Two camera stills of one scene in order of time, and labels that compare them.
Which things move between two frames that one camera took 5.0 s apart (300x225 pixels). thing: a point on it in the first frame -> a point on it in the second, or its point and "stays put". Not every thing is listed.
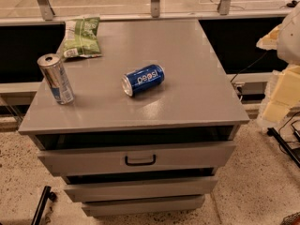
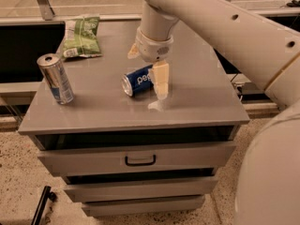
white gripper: (291, 41) -> (154, 50)
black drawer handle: (141, 163) stays put
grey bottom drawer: (139, 206) stays put
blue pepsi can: (142, 80) stays put
